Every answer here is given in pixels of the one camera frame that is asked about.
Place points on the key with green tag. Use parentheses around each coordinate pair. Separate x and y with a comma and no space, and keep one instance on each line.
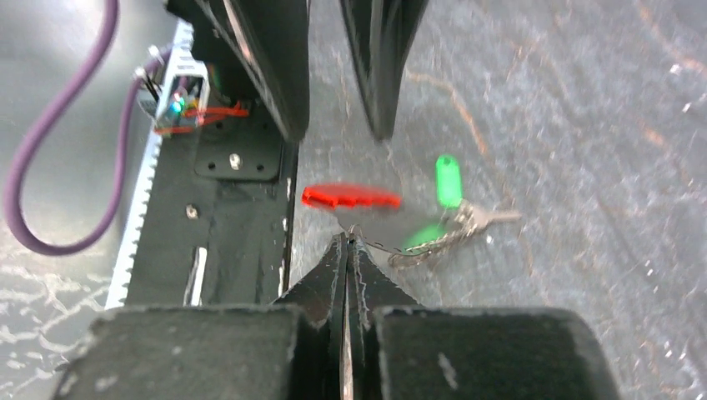
(458,193)

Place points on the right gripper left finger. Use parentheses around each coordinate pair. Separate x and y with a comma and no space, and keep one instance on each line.
(290,349)

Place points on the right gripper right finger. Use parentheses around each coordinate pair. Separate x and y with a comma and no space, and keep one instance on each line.
(402,350)

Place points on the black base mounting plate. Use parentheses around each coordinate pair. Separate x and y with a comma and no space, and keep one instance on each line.
(226,189)

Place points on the white slotted cable duct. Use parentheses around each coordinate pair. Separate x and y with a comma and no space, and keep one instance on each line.
(122,272)

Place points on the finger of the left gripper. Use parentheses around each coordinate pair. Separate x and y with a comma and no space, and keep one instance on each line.
(380,35)
(267,42)

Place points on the metal key holder red handle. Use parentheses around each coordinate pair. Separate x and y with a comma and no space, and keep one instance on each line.
(376,218)

